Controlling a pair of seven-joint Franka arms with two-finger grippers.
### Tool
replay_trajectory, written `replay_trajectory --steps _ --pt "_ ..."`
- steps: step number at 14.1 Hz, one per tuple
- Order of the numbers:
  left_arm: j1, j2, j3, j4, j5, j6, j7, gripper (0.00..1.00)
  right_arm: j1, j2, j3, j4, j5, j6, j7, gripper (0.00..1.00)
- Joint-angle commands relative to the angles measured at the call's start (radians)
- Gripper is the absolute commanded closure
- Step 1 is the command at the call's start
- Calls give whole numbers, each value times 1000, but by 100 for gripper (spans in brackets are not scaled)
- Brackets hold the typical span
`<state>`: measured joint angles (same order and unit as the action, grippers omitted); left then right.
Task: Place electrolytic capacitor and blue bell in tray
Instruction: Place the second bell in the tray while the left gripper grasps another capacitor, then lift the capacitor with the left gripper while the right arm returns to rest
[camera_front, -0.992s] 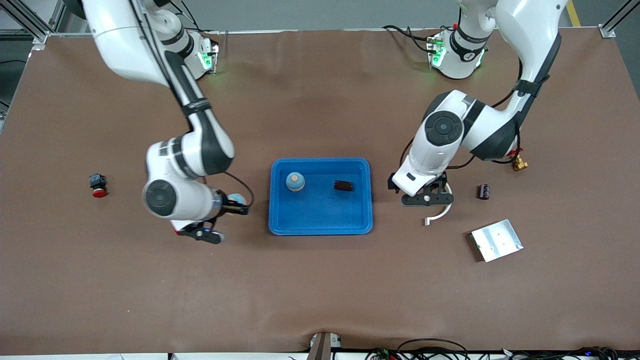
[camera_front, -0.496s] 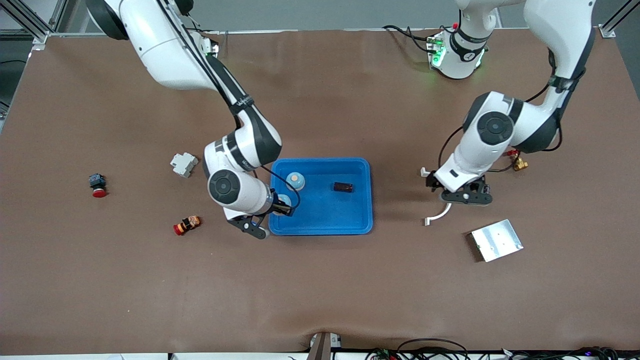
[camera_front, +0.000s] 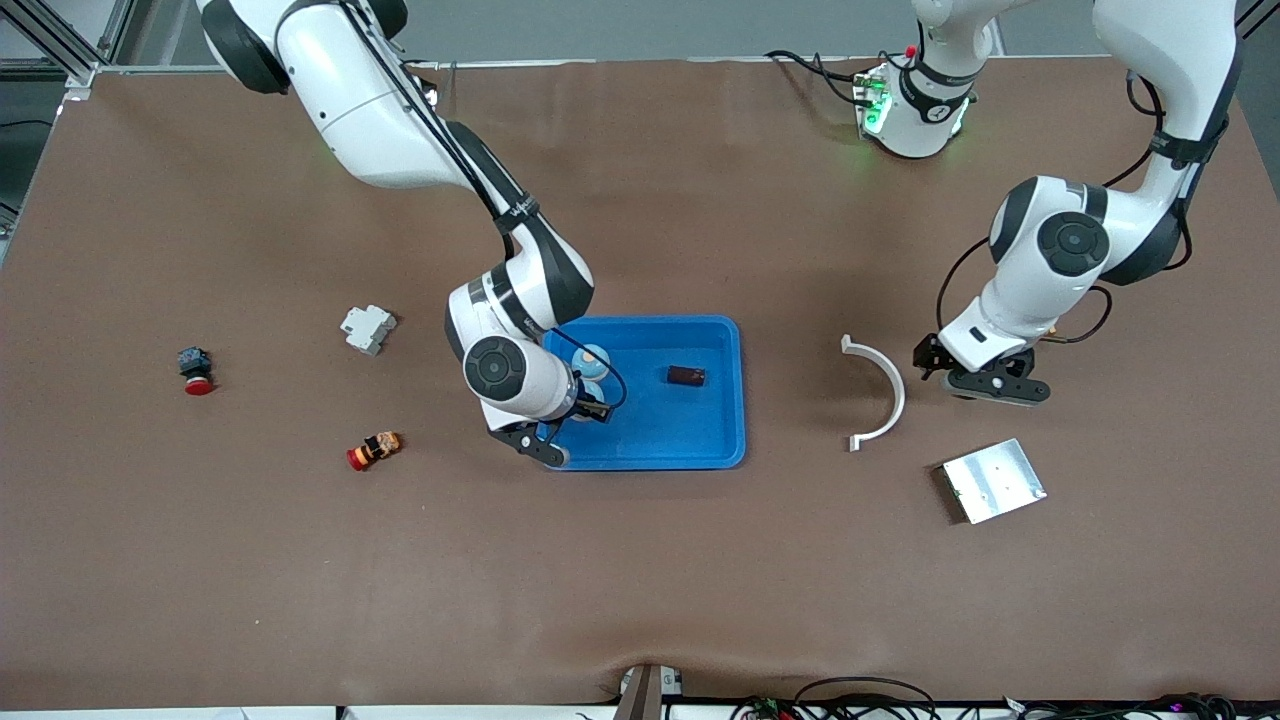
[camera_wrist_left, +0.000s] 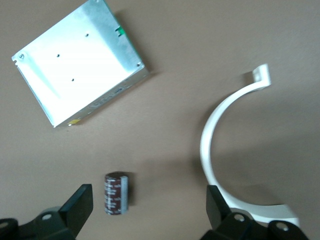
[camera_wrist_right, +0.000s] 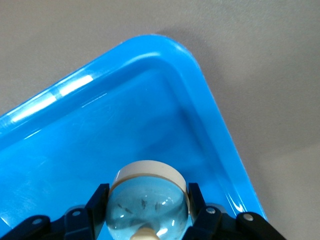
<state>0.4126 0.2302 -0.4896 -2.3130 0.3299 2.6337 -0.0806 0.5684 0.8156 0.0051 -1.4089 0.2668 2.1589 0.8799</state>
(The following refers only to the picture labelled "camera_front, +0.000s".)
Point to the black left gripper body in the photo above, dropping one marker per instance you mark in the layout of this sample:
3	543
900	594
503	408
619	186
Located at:
928	354

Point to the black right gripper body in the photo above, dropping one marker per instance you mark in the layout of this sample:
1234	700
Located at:
592	409

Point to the blue service bell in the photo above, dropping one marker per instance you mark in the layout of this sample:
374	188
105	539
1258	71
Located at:
598	358
590	390

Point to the dark brown electrolytic capacitor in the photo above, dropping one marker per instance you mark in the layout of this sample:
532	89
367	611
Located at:
686	376

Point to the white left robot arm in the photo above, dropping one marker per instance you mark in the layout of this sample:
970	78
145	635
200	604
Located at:
1160	60

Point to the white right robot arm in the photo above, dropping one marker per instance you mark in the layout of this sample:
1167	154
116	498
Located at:
350	90

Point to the blue plastic tray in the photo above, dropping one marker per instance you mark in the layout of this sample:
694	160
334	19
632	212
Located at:
680	430

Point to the silver metal plate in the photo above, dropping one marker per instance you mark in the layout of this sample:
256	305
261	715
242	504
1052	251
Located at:
995	482

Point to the red yellow emergency stop button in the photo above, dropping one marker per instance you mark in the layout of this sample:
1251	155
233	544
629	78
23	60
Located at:
375	450

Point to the white circuit breaker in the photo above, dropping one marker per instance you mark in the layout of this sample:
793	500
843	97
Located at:
370	330

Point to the red mushroom push button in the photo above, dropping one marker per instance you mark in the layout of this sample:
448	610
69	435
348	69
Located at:
197	385

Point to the white curved bracket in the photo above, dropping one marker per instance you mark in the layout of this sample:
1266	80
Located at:
897	395

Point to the camera mount post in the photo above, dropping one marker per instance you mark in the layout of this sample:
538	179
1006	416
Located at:
642	700

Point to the aluminium frame strut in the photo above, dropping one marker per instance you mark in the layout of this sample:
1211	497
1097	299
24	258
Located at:
60	70

